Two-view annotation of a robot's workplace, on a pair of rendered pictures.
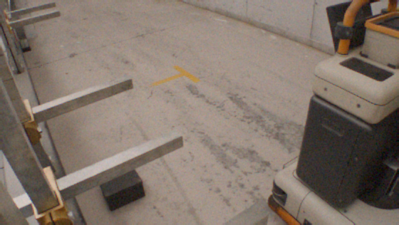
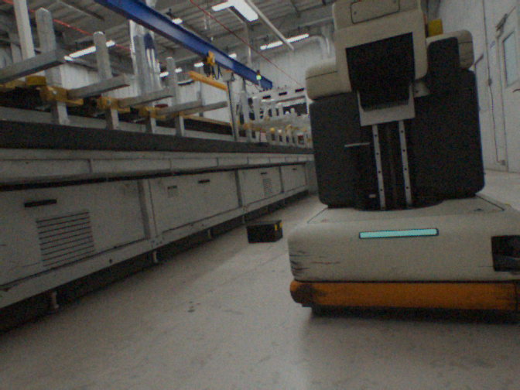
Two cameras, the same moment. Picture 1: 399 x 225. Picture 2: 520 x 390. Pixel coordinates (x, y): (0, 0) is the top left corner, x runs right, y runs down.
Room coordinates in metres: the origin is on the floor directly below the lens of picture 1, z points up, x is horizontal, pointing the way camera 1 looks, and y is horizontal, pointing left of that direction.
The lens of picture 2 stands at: (-0.32, -1.41, 0.45)
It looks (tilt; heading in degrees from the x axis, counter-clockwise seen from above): 4 degrees down; 54
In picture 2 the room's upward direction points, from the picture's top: 7 degrees counter-clockwise
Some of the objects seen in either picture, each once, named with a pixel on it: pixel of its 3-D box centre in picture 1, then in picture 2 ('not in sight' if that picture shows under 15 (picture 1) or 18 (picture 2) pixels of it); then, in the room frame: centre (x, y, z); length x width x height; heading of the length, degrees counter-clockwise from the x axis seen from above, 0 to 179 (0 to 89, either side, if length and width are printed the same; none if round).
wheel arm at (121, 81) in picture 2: not in sight; (80, 94); (-0.05, -0.04, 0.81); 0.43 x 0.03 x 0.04; 122
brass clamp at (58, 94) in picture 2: not in sight; (62, 96); (-0.10, 0.01, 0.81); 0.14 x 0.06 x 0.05; 32
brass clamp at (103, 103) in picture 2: not in sight; (114, 104); (0.11, 0.14, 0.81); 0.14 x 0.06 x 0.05; 32
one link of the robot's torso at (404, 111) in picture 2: not in sight; (405, 72); (0.64, -0.87, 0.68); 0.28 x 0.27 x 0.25; 121
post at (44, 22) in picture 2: not in sight; (53, 79); (-0.12, 0.00, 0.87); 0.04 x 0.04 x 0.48; 32
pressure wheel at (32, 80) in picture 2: not in sight; (39, 92); (-0.15, 0.13, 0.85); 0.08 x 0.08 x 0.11
